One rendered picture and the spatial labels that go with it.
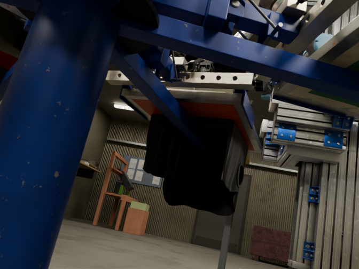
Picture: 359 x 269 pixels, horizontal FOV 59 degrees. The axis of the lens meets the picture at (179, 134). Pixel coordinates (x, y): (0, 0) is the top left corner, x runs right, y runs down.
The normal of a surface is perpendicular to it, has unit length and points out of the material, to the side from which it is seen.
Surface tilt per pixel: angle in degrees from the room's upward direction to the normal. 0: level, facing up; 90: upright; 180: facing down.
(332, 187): 90
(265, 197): 90
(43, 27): 90
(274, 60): 90
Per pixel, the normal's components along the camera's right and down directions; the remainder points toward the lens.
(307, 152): -0.13, -0.29
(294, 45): -0.21, 0.94
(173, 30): 0.17, -0.23
